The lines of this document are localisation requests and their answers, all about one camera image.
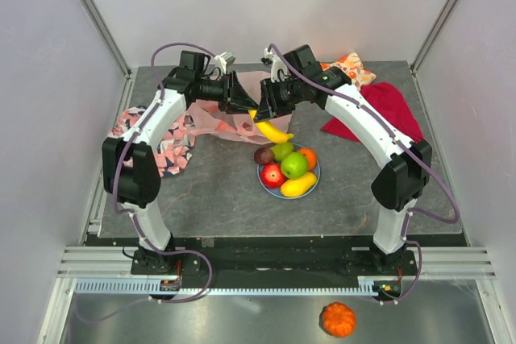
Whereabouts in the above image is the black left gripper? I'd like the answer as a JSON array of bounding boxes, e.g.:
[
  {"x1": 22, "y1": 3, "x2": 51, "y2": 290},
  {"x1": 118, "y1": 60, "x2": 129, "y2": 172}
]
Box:
[{"x1": 195, "y1": 72, "x2": 258, "y2": 115}]

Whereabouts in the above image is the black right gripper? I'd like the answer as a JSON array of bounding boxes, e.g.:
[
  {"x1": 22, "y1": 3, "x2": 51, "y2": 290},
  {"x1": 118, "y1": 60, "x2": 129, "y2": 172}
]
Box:
[{"x1": 256, "y1": 76, "x2": 304, "y2": 122}]

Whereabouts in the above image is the yellow fake banana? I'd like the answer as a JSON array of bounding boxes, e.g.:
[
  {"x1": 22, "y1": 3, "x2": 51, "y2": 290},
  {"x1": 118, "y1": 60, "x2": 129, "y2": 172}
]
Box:
[{"x1": 248, "y1": 110, "x2": 294, "y2": 144}]

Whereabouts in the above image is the pink translucent plastic bag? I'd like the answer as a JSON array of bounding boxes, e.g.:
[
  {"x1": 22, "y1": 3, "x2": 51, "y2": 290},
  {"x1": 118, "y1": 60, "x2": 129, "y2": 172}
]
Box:
[{"x1": 177, "y1": 71, "x2": 292, "y2": 145}]

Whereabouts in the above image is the green fake pear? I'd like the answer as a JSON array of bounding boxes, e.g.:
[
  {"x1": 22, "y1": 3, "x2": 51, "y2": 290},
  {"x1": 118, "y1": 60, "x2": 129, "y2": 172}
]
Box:
[{"x1": 269, "y1": 142, "x2": 295, "y2": 163}]

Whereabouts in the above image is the dark purple fake fruit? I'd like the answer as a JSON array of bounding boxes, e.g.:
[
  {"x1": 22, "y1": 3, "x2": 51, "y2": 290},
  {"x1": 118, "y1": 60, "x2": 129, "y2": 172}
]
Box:
[{"x1": 253, "y1": 147, "x2": 275, "y2": 165}]

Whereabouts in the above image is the green fake apple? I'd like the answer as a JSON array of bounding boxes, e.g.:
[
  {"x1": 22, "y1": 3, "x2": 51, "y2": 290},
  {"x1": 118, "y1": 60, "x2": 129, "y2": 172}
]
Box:
[{"x1": 281, "y1": 151, "x2": 309, "y2": 179}]

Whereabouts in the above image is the red fake apple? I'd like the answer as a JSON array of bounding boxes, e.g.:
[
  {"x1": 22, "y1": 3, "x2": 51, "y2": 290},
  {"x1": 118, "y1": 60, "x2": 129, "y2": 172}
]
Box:
[{"x1": 260, "y1": 163, "x2": 286, "y2": 189}]

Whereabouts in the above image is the orange fake orange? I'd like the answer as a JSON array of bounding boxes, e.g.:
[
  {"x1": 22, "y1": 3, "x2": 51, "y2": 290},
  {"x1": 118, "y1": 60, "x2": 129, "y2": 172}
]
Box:
[{"x1": 298, "y1": 147, "x2": 318, "y2": 171}]

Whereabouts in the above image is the yellow fake mango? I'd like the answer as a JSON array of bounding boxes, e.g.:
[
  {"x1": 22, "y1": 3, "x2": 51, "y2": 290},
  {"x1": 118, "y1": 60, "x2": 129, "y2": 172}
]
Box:
[{"x1": 280, "y1": 172, "x2": 318, "y2": 198}]

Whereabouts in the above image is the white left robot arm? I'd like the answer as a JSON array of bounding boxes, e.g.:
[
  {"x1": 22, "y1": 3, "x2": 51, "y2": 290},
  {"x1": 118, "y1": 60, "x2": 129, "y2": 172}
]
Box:
[{"x1": 102, "y1": 44, "x2": 257, "y2": 274}]

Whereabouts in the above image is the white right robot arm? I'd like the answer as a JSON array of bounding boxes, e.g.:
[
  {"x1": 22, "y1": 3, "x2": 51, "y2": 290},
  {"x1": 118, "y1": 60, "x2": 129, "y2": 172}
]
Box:
[{"x1": 250, "y1": 45, "x2": 432, "y2": 275}]

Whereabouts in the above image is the orange fake pumpkin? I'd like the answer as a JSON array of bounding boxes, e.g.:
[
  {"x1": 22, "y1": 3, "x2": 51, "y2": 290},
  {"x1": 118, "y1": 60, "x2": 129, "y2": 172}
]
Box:
[{"x1": 320, "y1": 302, "x2": 356, "y2": 338}]

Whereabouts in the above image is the blue plate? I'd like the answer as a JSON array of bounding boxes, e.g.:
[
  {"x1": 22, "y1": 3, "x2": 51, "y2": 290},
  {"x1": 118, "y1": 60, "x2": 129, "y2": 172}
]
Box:
[{"x1": 256, "y1": 143, "x2": 321, "y2": 200}]

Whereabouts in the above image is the pink navy patterned cloth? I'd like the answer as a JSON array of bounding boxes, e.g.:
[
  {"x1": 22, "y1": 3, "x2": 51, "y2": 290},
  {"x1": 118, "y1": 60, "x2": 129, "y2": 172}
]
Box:
[{"x1": 108, "y1": 106, "x2": 196, "y2": 178}]

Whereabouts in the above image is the yellow floral cloth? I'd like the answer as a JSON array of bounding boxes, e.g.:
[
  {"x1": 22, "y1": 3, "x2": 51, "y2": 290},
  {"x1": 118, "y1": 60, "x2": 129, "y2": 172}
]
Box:
[{"x1": 321, "y1": 52, "x2": 377, "y2": 90}]

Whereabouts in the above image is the red cloth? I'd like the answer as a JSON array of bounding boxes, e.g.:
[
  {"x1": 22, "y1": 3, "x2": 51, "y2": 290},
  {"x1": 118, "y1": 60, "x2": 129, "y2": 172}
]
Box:
[{"x1": 320, "y1": 82, "x2": 424, "y2": 143}]

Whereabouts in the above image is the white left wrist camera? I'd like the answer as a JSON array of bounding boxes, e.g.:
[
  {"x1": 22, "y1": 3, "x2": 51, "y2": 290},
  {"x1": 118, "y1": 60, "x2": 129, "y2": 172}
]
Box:
[{"x1": 214, "y1": 52, "x2": 235, "y2": 76}]

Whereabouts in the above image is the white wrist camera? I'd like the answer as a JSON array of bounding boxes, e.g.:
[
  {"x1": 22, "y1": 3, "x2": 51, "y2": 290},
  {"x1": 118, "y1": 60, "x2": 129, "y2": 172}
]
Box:
[
  {"x1": 261, "y1": 48, "x2": 289, "y2": 82},
  {"x1": 214, "y1": 52, "x2": 235, "y2": 76}
]

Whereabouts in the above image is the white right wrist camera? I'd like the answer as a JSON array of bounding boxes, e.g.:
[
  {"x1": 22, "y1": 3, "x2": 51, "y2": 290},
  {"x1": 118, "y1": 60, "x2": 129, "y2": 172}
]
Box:
[{"x1": 261, "y1": 48, "x2": 289, "y2": 82}]

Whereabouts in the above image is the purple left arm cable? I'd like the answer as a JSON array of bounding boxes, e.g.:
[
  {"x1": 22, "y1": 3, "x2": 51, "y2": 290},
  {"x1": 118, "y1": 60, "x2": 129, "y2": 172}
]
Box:
[{"x1": 72, "y1": 41, "x2": 218, "y2": 323}]

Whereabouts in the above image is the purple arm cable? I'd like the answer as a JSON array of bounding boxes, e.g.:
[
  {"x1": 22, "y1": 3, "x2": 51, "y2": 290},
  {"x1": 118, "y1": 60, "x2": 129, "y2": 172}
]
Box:
[
  {"x1": 72, "y1": 41, "x2": 218, "y2": 323},
  {"x1": 268, "y1": 43, "x2": 460, "y2": 306}
]

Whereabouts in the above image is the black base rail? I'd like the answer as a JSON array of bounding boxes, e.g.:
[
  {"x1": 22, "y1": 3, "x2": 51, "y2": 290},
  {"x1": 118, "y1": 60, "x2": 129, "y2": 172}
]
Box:
[{"x1": 131, "y1": 236, "x2": 418, "y2": 277}]

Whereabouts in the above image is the left aluminium frame post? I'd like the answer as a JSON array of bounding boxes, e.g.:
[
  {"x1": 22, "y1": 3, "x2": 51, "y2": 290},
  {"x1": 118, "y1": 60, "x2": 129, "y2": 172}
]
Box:
[{"x1": 55, "y1": 0, "x2": 136, "y2": 79}]

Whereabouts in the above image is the aluminium frame post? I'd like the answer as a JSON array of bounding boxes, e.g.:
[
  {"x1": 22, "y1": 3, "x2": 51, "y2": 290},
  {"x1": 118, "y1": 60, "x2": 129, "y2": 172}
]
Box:
[
  {"x1": 410, "y1": 0, "x2": 485, "y2": 71},
  {"x1": 55, "y1": 0, "x2": 136, "y2": 79}
]

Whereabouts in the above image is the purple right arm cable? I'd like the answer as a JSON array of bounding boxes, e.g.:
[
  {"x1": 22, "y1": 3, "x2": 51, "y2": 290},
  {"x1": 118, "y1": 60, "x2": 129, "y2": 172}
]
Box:
[{"x1": 268, "y1": 43, "x2": 460, "y2": 306}]

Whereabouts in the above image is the white slotted cable duct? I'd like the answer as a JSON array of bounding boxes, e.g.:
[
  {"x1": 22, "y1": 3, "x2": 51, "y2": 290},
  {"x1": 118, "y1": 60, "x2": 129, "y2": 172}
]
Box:
[{"x1": 74, "y1": 278, "x2": 392, "y2": 296}]

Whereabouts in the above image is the right aluminium frame post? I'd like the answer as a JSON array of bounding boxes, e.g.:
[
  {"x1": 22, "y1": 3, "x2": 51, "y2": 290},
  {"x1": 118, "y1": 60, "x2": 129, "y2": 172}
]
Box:
[{"x1": 410, "y1": 0, "x2": 485, "y2": 71}]

